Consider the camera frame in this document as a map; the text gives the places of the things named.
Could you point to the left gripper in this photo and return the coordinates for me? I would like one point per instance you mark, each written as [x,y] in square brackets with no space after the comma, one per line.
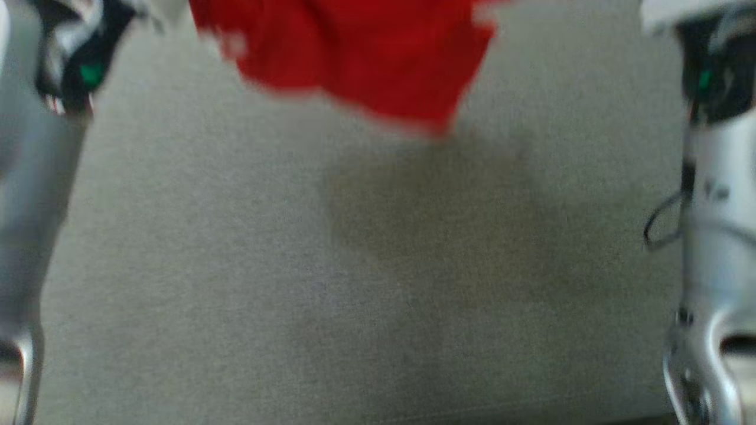
[82,53]

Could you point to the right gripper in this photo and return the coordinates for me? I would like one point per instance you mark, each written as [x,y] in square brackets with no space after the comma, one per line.
[717,71]

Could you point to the red mesh shorts white trim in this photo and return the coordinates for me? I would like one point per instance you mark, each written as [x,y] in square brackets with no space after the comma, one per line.
[366,53]

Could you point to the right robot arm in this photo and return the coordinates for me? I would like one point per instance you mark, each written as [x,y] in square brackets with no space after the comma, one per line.
[720,236]

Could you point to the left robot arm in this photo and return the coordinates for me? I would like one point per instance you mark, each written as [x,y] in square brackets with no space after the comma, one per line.
[29,206]

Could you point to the grey and yellow sofa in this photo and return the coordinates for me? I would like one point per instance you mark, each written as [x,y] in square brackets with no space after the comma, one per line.
[236,265]

